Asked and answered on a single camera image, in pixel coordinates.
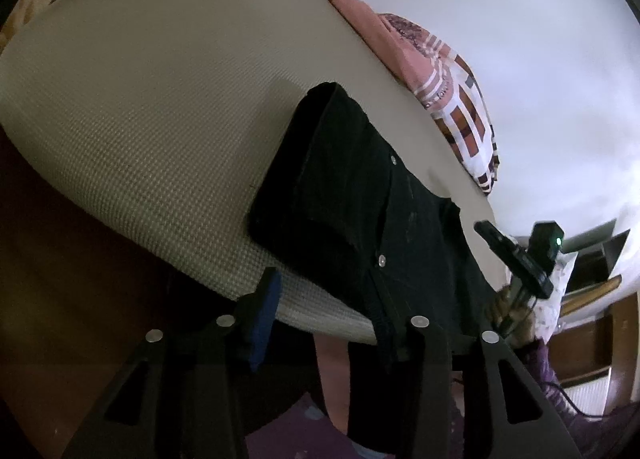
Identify person's right hand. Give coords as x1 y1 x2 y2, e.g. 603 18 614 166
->
492 286 538 347

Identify black pants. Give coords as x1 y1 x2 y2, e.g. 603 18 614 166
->
247 81 501 455

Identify beige woven bed mat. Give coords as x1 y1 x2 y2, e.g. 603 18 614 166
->
0 0 501 346

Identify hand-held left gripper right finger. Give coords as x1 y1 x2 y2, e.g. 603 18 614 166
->
385 314 583 459

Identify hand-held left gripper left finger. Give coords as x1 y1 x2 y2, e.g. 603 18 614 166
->
60 267 283 459

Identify purple patterned cloth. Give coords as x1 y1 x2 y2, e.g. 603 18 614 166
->
244 394 401 459

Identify black cable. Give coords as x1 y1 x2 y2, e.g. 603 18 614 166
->
547 379 613 422

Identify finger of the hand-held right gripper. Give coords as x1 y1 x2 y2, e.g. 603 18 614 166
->
474 220 522 262

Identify wooden cabinet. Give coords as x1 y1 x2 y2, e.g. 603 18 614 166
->
547 219 640 415

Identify pink checked pillow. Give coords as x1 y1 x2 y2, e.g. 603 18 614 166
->
315 0 502 196

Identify person's right forearm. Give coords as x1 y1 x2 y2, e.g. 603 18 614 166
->
520 334 640 459

